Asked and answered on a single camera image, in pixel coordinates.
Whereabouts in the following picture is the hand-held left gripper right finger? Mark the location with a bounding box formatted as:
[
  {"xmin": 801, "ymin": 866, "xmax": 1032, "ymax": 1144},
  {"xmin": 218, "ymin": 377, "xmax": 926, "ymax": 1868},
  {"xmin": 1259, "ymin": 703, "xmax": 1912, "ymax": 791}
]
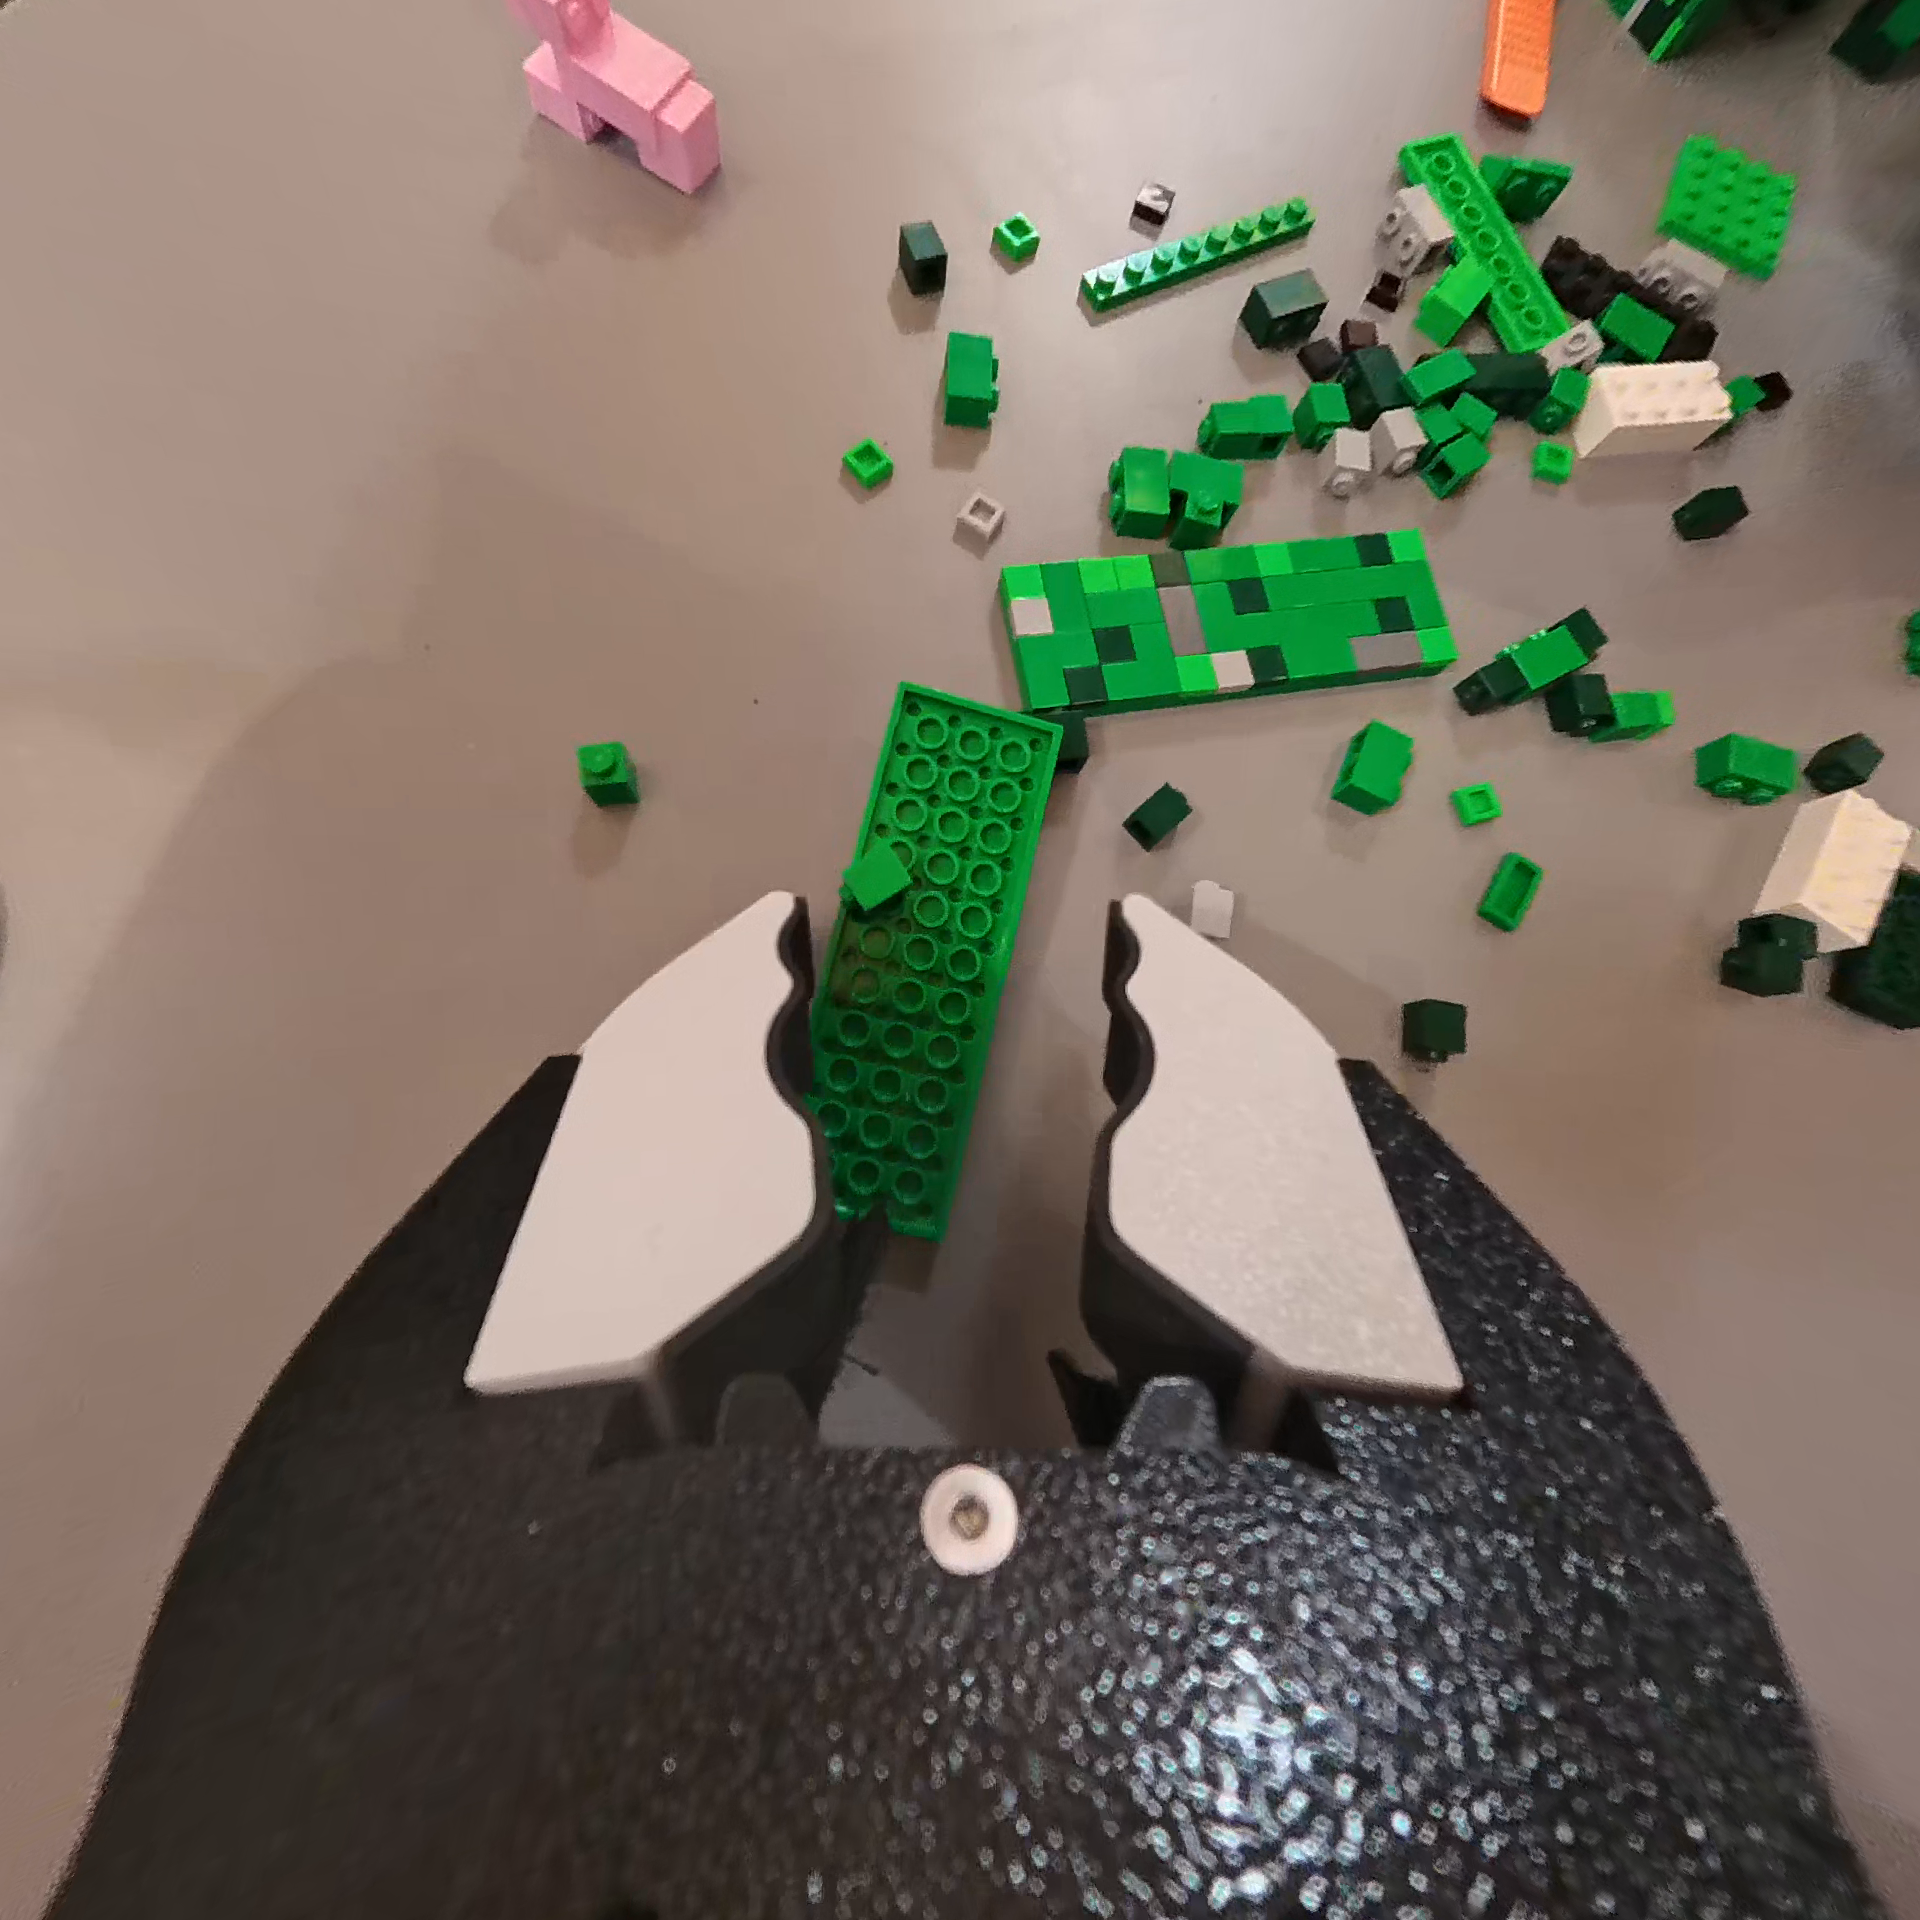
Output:
[{"xmin": 1075, "ymin": 895, "xmax": 1467, "ymax": 1455}]

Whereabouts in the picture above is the narrow long green plate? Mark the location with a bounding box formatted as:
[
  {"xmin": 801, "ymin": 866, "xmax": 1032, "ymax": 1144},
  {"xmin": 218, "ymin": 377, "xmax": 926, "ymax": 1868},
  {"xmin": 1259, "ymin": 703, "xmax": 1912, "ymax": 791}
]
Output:
[{"xmin": 1079, "ymin": 200, "xmax": 1317, "ymax": 316}]

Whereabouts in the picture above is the large green brick plate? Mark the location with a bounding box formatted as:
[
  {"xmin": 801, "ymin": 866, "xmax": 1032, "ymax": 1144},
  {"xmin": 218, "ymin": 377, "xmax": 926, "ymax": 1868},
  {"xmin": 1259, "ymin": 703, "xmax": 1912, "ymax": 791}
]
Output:
[{"xmin": 805, "ymin": 681, "xmax": 1066, "ymax": 1244}]

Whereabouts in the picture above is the large white brick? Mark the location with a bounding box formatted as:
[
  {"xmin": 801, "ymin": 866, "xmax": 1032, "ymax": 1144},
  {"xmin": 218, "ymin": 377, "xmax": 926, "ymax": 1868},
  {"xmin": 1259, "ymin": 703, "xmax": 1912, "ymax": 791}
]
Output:
[
  {"xmin": 1571, "ymin": 359, "xmax": 1744, "ymax": 459},
  {"xmin": 1751, "ymin": 787, "xmax": 1920, "ymax": 952}
]

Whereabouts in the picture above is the green mosaic brick wall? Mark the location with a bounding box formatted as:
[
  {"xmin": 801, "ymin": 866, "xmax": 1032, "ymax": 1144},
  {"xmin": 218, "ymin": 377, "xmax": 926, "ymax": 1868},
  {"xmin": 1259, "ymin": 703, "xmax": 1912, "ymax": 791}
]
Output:
[{"xmin": 999, "ymin": 529, "xmax": 1459, "ymax": 716}]

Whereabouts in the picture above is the orange brick separator tool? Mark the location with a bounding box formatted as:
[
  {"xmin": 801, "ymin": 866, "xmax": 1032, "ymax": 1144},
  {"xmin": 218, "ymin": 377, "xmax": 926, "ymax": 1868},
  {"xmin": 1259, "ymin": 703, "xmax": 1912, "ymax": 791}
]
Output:
[{"xmin": 1478, "ymin": 0, "xmax": 1560, "ymax": 116}]

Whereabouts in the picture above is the pile of small toy bricks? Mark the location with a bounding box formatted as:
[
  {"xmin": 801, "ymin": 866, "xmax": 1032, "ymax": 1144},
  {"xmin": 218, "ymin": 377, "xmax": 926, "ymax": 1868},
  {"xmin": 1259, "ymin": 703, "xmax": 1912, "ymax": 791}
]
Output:
[{"xmin": 839, "ymin": 0, "xmax": 1920, "ymax": 1069}]

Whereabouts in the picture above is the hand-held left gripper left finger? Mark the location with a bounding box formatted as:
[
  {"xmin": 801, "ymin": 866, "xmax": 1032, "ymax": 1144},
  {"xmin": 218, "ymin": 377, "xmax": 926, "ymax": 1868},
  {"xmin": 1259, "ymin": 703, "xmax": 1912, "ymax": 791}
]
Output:
[{"xmin": 461, "ymin": 889, "xmax": 847, "ymax": 1465}]

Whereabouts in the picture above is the square green plate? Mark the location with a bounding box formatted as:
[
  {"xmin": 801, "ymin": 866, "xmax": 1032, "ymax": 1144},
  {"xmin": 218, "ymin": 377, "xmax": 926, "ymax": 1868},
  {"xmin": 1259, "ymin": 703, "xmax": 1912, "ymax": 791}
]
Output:
[{"xmin": 1654, "ymin": 136, "xmax": 1799, "ymax": 281}]

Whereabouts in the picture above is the pink toy brick pig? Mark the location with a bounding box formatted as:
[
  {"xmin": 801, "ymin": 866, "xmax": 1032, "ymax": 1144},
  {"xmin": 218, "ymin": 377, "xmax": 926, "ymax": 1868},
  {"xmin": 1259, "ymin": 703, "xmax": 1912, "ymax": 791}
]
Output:
[{"xmin": 509, "ymin": 0, "xmax": 722, "ymax": 195}]

